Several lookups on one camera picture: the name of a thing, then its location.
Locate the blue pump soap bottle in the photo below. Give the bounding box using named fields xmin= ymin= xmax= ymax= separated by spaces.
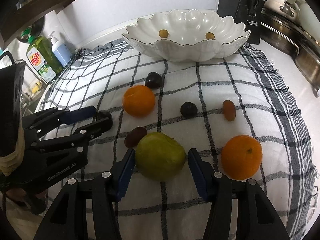
xmin=49 ymin=31 xmax=72 ymax=67

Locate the stainless steel pot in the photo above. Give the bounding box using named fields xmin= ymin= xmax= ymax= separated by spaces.
xmin=261 ymin=8 xmax=302 ymax=57
xmin=294 ymin=41 xmax=319 ymax=91

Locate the green apple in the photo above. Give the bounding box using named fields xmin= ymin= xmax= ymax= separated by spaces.
xmin=135 ymin=132 xmax=186 ymax=182

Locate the brown longan front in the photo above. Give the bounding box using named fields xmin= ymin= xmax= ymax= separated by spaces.
xmin=158 ymin=29 xmax=169 ymax=38

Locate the green dish soap bottle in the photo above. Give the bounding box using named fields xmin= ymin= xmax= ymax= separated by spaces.
xmin=22 ymin=28 xmax=63 ymax=83

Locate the stainless steel pot lower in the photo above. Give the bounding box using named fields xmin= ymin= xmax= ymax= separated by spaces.
xmin=294 ymin=41 xmax=319 ymax=91

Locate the orange mandarin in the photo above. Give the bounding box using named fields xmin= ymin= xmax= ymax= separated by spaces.
xmin=221 ymin=135 xmax=263 ymax=180
xmin=123 ymin=85 xmax=156 ymax=118

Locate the brown longan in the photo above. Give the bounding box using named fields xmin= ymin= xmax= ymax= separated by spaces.
xmin=205 ymin=32 xmax=215 ymax=40
xmin=158 ymin=29 xmax=169 ymax=38

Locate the cream ceramic kettle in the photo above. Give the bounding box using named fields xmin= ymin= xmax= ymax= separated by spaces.
xmin=298 ymin=3 xmax=319 ymax=40

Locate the black white checkered cloth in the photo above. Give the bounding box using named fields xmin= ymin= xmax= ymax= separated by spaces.
xmin=37 ymin=39 xmax=316 ymax=239

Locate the hanging black frying pan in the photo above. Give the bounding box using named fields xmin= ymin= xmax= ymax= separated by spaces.
xmin=16 ymin=16 xmax=45 ymax=43

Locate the stainless steel pot left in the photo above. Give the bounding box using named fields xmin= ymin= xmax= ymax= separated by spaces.
xmin=261 ymin=8 xmax=302 ymax=57

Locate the white scalloped ceramic bowl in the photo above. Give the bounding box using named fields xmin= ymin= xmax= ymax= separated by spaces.
xmin=122 ymin=9 xmax=251 ymax=62

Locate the dark plum top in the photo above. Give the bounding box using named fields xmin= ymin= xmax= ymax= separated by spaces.
xmin=145 ymin=72 xmax=163 ymax=89

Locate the black knife block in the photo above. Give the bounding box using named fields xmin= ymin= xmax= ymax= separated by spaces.
xmin=217 ymin=0 xmax=267 ymax=44

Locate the person's left hand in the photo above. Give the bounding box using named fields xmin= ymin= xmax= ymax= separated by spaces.
xmin=4 ymin=189 xmax=48 ymax=207

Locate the dark plum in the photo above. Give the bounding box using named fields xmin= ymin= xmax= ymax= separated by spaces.
xmin=145 ymin=72 xmax=163 ymax=89
xmin=94 ymin=110 xmax=112 ymax=121
xmin=180 ymin=102 xmax=197 ymax=119

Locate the reddish brown date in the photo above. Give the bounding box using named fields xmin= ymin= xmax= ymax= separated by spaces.
xmin=222 ymin=100 xmax=236 ymax=121

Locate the dark red grape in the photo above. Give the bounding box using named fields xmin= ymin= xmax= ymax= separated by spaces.
xmin=124 ymin=127 xmax=147 ymax=148

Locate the yellow sponge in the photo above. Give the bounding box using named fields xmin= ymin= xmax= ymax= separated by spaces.
xmin=31 ymin=81 xmax=43 ymax=94

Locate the white enamel pot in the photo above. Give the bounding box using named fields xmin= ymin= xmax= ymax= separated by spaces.
xmin=264 ymin=0 xmax=305 ymax=20

